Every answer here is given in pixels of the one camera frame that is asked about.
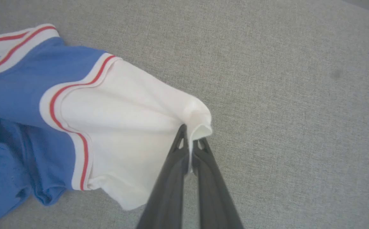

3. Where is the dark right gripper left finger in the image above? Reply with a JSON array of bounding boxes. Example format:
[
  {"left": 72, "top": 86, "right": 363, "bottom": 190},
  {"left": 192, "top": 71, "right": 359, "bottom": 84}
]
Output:
[{"left": 136, "top": 124, "right": 190, "bottom": 229}]

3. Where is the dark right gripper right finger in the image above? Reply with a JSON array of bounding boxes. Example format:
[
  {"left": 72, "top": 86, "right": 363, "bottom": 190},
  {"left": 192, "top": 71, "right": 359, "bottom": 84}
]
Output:
[{"left": 192, "top": 137, "right": 245, "bottom": 229}]

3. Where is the blue white red-striped garment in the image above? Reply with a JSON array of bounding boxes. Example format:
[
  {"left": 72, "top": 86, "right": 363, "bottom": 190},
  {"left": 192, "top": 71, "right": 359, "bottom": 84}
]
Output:
[{"left": 0, "top": 23, "right": 213, "bottom": 228}]

